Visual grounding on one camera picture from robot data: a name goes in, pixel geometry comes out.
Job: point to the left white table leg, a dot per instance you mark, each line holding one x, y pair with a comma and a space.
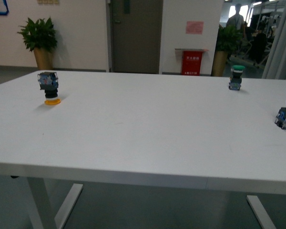
39, 206

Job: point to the white wall switches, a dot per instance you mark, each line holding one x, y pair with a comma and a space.
48, 2

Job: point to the yellow mushroom push button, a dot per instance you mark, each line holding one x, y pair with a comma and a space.
48, 82

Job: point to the potted plant gold pot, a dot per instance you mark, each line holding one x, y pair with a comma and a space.
227, 42
39, 38

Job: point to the white table leg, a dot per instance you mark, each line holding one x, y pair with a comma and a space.
260, 212
39, 206

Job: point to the right white table leg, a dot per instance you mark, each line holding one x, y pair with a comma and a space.
260, 212

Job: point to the green mushroom push button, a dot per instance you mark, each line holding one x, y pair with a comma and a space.
235, 79

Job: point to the red fire extinguisher box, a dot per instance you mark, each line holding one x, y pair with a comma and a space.
191, 60

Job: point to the grey door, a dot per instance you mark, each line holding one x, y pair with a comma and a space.
136, 35

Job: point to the person in background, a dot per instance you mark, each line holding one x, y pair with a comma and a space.
237, 19

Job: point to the pink paper notice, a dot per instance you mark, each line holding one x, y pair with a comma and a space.
194, 27

